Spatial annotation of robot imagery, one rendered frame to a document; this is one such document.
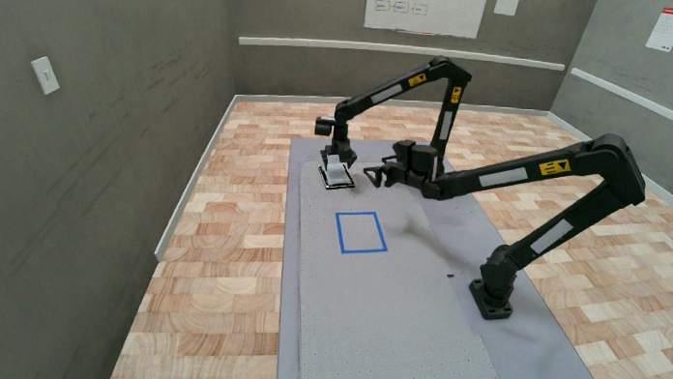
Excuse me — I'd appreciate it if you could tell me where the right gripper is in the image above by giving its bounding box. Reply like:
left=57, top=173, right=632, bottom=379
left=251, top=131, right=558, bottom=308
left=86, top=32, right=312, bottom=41
left=320, top=137, right=357, bottom=171

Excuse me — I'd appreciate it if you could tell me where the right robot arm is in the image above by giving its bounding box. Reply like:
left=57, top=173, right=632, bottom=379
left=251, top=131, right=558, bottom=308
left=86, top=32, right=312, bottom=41
left=314, top=55, right=472, bottom=173

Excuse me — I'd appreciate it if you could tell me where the blue tape outline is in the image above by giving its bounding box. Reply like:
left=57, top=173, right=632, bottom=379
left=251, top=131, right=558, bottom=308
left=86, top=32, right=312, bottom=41
left=336, top=212, right=388, bottom=253

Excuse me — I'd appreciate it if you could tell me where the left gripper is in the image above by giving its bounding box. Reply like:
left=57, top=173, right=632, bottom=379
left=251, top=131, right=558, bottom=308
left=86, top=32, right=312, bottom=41
left=364, top=155, right=409, bottom=188

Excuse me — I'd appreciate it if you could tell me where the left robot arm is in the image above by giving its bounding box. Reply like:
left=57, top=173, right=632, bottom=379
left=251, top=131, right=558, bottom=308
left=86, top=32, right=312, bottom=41
left=392, top=133, right=645, bottom=318

